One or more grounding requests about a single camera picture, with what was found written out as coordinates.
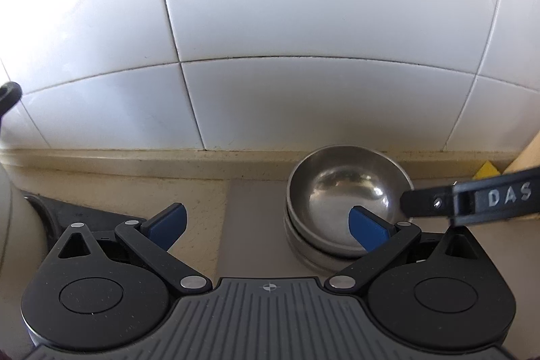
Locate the small steel bowl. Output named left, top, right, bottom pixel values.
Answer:
left=286, top=145, right=416, bottom=259

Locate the medium steel bowl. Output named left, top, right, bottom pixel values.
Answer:
left=283, top=208, right=359, bottom=261

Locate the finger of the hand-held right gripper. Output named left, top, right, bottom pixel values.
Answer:
left=399, top=184, right=458, bottom=218

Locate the black glass gas stove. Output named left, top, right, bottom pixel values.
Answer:
left=22, top=194, right=144, bottom=264

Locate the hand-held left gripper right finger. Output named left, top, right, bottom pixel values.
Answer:
left=324, top=205, right=484, bottom=295

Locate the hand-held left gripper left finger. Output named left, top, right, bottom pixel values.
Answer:
left=56, top=202, right=213, bottom=295

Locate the yellow sponge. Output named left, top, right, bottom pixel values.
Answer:
left=473, top=160, right=501, bottom=180

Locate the light wooden board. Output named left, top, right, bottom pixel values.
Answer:
left=507, top=129, right=540, bottom=176

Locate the large silver cooking pot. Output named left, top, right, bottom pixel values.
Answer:
left=0, top=81, right=46, bottom=266

